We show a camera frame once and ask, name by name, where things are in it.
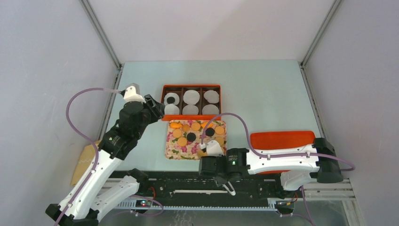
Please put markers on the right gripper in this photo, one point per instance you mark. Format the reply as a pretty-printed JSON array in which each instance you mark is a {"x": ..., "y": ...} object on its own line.
[{"x": 220, "y": 181}]

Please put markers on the white paper cup liner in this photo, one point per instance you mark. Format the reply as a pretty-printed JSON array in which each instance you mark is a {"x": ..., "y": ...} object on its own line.
[
  {"x": 210, "y": 109},
  {"x": 191, "y": 97},
  {"x": 190, "y": 110},
  {"x": 172, "y": 94},
  {"x": 171, "y": 109},
  {"x": 212, "y": 96}
]

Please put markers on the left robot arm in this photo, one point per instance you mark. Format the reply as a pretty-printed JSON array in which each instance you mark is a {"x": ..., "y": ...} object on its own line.
[{"x": 83, "y": 206}]

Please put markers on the floral rectangular tray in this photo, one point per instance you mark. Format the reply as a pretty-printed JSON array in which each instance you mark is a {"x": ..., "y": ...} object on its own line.
[{"x": 174, "y": 152}]

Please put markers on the metal tongs white handle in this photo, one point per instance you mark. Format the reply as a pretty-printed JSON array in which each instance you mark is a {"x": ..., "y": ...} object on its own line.
[{"x": 229, "y": 188}]

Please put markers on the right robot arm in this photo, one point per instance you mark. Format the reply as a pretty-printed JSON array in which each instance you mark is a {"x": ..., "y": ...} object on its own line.
[{"x": 296, "y": 166}]

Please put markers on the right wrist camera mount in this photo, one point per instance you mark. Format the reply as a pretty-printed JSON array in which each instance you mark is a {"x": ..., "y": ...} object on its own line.
[{"x": 212, "y": 148}]

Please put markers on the orange cookie tin box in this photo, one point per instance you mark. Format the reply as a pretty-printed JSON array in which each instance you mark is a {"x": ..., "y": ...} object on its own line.
[{"x": 180, "y": 89}]

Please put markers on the orange fish shaped cookie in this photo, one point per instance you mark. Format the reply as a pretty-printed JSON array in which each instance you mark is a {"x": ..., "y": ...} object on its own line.
[
  {"x": 206, "y": 125},
  {"x": 175, "y": 125}
]

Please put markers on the round tan biscuit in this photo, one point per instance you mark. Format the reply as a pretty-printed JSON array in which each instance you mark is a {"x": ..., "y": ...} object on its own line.
[
  {"x": 182, "y": 142},
  {"x": 195, "y": 126},
  {"x": 177, "y": 133},
  {"x": 220, "y": 140},
  {"x": 219, "y": 130},
  {"x": 201, "y": 153}
]

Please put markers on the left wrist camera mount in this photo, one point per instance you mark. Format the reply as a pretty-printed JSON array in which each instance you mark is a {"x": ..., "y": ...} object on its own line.
[{"x": 132, "y": 94}]

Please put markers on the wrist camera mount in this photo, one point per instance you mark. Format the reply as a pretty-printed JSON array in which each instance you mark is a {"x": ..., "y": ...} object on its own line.
[
  {"x": 132, "y": 94},
  {"x": 212, "y": 148}
]

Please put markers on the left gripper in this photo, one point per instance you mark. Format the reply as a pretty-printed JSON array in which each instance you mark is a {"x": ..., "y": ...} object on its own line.
[{"x": 157, "y": 108}]

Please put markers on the orange swirl cookie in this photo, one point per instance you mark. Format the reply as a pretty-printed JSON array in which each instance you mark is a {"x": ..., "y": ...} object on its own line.
[{"x": 186, "y": 128}]

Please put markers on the orange tin lid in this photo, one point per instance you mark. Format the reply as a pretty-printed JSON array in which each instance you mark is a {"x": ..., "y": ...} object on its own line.
[{"x": 281, "y": 139}]

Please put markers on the black sandwich cookie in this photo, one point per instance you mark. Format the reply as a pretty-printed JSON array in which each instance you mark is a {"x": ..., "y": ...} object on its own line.
[
  {"x": 209, "y": 132},
  {"x": 171, "y": 100},
  {"x": 191, "y": 137}
]

